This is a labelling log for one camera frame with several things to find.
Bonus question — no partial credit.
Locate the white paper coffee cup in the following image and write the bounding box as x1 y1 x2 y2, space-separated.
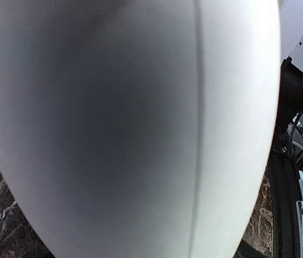
0 1 280 257

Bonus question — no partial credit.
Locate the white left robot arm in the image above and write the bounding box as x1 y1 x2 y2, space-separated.
276 1 303 135

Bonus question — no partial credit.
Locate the black front table rail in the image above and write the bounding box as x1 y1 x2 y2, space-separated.
234 152 301 257

